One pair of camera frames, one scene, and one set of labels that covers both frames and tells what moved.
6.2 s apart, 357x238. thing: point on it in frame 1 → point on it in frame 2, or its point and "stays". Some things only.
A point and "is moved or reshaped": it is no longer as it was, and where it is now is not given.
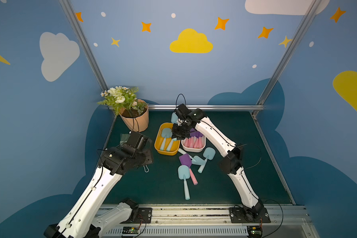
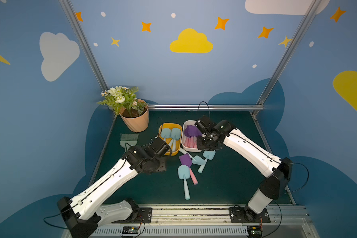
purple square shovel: (185, 159) stays
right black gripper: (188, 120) → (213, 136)
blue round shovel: (184, 173) stays
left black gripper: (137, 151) → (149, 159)
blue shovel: (166, 133) stays
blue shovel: (174, 118) is moved or reshaped
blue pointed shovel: (169, 147) stays
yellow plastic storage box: (164, 144) stays
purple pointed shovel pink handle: (187, 142) stays
